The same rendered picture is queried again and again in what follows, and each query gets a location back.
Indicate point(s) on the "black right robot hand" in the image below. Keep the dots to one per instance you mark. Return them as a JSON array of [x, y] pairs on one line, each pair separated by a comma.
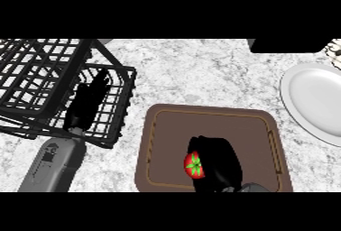
[[219, 162]]

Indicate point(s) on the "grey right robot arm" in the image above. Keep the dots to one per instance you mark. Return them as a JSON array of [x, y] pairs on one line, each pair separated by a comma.
[[248, 188]]

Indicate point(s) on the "white plate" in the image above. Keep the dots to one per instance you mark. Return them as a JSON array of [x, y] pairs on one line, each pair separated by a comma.
[[317, 100]]

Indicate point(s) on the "pale patterned object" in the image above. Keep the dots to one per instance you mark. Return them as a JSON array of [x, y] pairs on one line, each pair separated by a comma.
[[333, 53]]

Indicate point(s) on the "brown tray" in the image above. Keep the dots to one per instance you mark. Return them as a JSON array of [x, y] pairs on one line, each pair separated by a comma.
[[212, 144]]

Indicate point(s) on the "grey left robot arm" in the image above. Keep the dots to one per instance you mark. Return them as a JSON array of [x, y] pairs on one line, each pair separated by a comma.
[[54, 162]]

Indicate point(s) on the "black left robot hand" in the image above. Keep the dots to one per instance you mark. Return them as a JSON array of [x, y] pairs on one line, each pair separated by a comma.
[[85, 102]]

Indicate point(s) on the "red tomato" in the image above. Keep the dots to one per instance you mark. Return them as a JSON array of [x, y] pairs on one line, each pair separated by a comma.
[[193, 165]]

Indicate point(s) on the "black appliance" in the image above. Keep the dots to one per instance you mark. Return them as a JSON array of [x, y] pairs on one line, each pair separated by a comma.
[[287, 45]]

